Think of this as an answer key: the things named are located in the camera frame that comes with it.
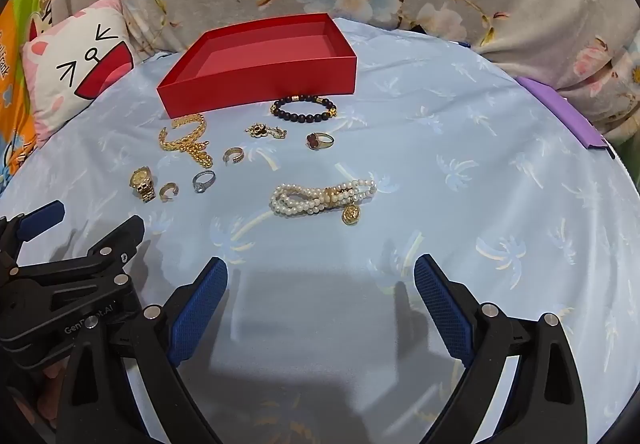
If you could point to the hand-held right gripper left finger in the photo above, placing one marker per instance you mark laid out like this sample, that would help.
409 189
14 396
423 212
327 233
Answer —
200 309

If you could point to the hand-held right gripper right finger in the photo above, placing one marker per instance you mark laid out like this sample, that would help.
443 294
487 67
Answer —
445 309

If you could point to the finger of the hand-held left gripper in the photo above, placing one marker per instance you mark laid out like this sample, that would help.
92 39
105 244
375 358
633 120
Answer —
42 219
112 256

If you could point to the gold wristwatch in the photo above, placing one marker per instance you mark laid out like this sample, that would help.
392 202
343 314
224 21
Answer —
140 179

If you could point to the gold hoop earring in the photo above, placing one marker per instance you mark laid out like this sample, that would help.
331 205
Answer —
165 192
239 156

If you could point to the red cardboard box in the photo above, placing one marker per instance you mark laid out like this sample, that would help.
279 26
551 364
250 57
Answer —
260 84

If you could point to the person's left hand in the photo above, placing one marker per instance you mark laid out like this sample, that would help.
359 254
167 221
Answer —
50 396

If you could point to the colourful cartoon print sheet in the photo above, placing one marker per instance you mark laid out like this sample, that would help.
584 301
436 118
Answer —
15 74

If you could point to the white cat face pillow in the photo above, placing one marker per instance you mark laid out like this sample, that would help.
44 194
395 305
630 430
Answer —
75 54

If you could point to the purple flat case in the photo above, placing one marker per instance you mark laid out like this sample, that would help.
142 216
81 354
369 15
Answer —
560 109

